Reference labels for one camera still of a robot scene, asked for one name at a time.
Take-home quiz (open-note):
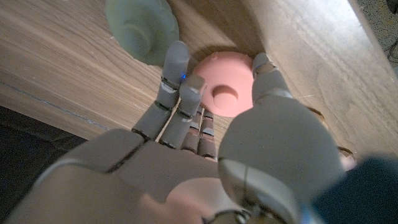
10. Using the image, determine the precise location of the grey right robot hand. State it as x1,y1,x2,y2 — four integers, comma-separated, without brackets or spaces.
6,40,345,224

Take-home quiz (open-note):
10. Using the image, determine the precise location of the coral red toy disc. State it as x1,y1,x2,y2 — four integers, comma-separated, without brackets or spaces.
192,51,259,118

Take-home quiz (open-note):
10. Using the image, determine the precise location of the green toy disc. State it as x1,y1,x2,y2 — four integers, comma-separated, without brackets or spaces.
104,0,180,67

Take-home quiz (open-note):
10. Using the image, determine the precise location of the black fabric backdrop curtain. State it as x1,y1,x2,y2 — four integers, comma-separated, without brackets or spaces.
0,105,88,215

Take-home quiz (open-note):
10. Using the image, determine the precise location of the blue right wrist clip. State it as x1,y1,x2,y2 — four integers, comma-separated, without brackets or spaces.
310,155,398,224

